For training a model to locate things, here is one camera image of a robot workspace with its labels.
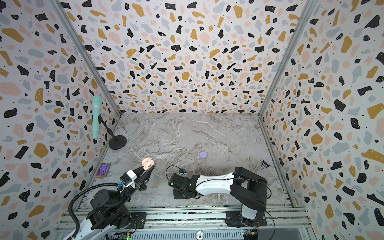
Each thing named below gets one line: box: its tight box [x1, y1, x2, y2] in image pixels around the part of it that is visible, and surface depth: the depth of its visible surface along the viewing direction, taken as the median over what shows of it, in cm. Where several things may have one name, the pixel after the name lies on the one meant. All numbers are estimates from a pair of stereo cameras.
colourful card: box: [95, 162, 111, 177], surface depth 91 cm
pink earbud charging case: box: [141, 157, 155, 171], surface depth 62 cm
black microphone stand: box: [98, 114, 127, 150], surface depth 104 cm
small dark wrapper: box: [262, 159, 271, 169], surface depth 92 cm
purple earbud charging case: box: [199, 151, 208, 159], surface depth 99 cm
